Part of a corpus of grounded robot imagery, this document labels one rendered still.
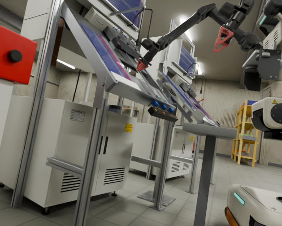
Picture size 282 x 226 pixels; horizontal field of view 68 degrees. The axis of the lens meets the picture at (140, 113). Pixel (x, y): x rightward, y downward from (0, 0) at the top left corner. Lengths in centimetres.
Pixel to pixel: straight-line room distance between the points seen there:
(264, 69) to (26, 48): 109
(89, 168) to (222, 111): 906
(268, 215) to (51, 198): 101
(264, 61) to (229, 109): 856
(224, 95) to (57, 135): 911
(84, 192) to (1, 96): 49
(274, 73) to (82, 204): 110
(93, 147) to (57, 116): 36
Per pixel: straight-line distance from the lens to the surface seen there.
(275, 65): 128
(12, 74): 83
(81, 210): 99
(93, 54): 111
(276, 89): 128
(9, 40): 84
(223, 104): 983
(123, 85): 100
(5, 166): 160
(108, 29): 161
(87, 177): 95
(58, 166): 109
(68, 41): 163
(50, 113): 126
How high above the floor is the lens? 53
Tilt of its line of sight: 5 degrees up
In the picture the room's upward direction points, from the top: 9 degrees clockwise
